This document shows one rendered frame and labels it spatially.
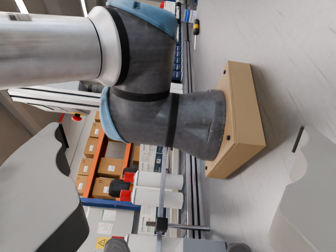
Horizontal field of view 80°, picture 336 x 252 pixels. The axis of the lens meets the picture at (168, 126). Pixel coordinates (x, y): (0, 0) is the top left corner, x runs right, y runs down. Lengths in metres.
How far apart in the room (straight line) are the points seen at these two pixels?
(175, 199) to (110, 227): 4.44
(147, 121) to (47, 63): 0.18
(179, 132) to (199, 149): 0.05
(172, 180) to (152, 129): 0.35
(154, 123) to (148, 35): 0.15
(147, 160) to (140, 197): 0.48
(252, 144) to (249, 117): 0.05
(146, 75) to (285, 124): 0.22
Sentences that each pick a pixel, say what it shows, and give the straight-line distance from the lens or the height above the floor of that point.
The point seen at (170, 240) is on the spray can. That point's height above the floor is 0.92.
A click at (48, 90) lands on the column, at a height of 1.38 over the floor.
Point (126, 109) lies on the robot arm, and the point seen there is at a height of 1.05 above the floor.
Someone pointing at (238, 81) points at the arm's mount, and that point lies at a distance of 0.40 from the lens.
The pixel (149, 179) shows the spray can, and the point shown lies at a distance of 0.70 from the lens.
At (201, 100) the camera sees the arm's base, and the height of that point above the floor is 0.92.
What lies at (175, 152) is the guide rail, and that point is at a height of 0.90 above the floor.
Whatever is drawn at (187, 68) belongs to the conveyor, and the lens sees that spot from 1.16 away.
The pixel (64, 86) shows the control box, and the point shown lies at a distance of 0.81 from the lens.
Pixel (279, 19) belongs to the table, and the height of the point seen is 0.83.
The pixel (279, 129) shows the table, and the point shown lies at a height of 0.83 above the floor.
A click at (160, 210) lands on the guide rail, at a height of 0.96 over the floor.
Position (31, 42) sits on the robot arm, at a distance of 0.28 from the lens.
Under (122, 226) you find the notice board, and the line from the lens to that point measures 5.06.
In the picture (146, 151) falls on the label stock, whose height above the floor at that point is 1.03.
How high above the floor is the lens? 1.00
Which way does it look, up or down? 4 degrees down
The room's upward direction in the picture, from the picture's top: 83 degrees counter-clockwise
